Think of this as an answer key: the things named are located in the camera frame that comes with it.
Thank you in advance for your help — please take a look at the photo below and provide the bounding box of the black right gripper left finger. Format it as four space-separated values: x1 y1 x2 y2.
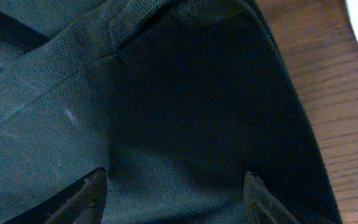
42 167 108 224

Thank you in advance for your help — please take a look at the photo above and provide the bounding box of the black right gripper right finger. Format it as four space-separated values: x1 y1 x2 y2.
243 171 300 224

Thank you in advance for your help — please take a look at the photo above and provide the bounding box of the black polo shirt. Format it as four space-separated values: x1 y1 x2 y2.
0 0 341 223

